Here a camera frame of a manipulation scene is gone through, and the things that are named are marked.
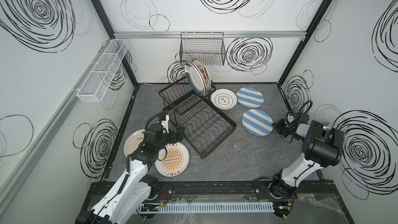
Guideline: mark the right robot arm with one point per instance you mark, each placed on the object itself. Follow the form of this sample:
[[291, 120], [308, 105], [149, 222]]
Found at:
[[322, 146]]

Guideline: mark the white mesh wall shelf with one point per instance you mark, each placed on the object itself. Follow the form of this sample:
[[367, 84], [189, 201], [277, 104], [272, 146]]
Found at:
[[105, 67]]

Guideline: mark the white plate green red rim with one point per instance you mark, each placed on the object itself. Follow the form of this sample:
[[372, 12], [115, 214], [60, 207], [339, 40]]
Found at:
[[195, 78]]

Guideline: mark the cream floral plate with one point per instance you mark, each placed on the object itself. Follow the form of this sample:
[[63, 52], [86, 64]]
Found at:
[[133, 141]]

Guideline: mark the white plate black flower outline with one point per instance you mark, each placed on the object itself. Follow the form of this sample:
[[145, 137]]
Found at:
[[224, 99]]

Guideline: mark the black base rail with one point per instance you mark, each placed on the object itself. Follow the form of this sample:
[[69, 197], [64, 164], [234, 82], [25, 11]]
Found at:
[[258, 189]]

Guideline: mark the black wire wall basket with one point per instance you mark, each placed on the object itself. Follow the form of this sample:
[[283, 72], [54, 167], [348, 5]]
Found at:
[[208, 47]]

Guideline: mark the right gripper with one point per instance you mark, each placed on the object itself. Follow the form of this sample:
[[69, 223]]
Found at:
[[279, 126]]

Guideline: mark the orange sunburst plate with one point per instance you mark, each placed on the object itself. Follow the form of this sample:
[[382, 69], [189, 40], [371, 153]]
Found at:
[[197, 78], [173, 160]]

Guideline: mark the grey slotted cable duct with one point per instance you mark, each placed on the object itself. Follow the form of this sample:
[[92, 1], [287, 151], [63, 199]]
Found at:
[[223, 207]]

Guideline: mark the black wire dish rack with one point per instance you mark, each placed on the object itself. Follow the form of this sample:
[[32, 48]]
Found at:
[[205, 126]]

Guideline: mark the blue striped plate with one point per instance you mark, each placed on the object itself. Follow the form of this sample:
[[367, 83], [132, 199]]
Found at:
[[250, 97], [257, 122]]

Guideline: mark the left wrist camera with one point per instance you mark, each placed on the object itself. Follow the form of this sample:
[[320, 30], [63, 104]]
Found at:
[[164, 121]]

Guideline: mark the white plate red characters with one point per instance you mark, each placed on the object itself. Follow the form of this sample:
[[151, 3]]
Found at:
[[199, 64]]

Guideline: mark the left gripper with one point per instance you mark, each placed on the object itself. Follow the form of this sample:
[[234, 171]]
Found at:
[[179, 136]]

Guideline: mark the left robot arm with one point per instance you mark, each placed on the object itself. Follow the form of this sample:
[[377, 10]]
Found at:
[[135, 185]]

